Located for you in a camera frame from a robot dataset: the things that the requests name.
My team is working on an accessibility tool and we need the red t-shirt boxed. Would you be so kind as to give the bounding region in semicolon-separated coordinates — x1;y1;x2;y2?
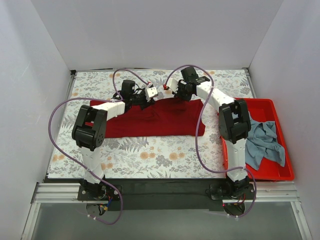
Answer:
90;98;206;138

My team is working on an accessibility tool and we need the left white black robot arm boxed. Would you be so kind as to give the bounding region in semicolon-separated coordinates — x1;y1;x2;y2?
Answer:
71;80;158;199

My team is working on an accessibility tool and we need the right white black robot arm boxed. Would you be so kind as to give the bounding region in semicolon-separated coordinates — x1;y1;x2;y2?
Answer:
163;65;251;196

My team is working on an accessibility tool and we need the floral patterned table mat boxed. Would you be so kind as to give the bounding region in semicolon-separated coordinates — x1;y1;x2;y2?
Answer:
47;69;256;179

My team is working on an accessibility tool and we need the red plastic bin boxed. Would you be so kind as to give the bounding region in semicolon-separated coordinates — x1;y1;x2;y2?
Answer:
217;97;295;182

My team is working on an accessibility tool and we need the grey-blue t-shirt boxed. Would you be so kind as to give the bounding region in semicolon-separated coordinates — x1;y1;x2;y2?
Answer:
245;117;286;171

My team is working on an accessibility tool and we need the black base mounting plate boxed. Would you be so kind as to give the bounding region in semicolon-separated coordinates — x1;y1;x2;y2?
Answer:
77;178;255;216

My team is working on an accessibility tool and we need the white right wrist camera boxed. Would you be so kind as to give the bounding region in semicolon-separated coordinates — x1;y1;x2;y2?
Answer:
163;78;179;94

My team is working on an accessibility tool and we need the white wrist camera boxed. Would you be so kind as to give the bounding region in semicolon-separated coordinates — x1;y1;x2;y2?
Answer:
144;84;159;102
163;78;179;94

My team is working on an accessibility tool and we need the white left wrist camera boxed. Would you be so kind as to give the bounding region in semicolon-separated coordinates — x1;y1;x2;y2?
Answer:
144;84;159;102

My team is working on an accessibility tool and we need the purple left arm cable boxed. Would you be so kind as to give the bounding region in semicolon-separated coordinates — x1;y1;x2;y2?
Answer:
48;68;153;225

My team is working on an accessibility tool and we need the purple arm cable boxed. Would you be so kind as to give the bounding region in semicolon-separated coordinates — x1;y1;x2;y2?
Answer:
48;68;153;225
162;64;257;219

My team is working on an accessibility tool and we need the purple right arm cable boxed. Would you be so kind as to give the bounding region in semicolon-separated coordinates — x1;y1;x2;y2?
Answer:
162;64;257;219

